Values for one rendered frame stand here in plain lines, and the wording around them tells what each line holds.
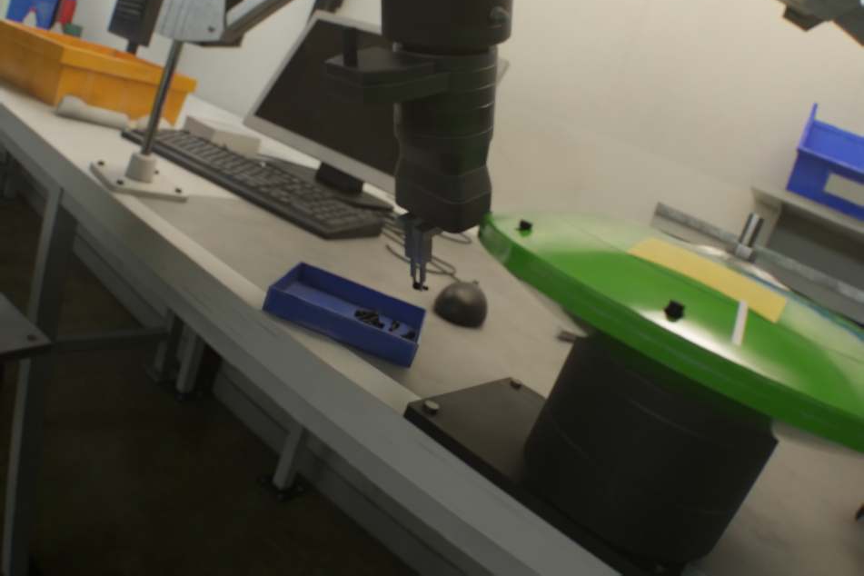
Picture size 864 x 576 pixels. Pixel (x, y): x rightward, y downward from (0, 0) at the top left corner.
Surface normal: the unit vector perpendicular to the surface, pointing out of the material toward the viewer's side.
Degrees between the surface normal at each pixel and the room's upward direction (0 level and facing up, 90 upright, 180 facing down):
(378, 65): 28
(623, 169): 90
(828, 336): 17
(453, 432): 0
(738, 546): 0
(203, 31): 90
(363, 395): 90
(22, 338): 0
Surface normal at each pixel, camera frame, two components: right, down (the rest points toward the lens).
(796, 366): 0.20, -0.78
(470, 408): 0.35, -0.91
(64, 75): 0.77, 0.47
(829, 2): -0.19, 0.16
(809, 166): -0.62, 0.13
